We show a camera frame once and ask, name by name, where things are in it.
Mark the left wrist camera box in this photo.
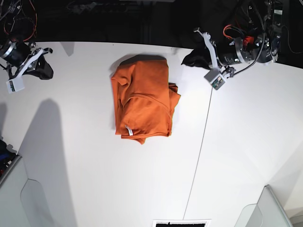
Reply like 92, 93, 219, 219
204, 68, 227, 90

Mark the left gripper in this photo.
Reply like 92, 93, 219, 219
181, 28, 256, 70

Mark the orange t-shirt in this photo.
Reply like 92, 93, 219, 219
111, 59, 181, 144

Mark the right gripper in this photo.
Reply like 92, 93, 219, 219
0, 40, 53, 80

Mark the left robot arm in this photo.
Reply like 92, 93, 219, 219
182, 0, 283, 78

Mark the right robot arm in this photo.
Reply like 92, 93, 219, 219
0, 0, 53, 80

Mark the blue black clutter bin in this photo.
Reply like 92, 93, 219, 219
0, 137, 17, 177

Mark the grey panel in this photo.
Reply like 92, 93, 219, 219
235, 185, 293, 227
0, 155, 79, 227

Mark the black white marker card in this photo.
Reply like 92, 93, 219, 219
152, 219, 212, 227

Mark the grey panel bottom right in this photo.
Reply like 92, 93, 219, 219
235, 185, 293, 227

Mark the grey panel bottom left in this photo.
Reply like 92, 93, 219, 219
0, 155, 79, 227

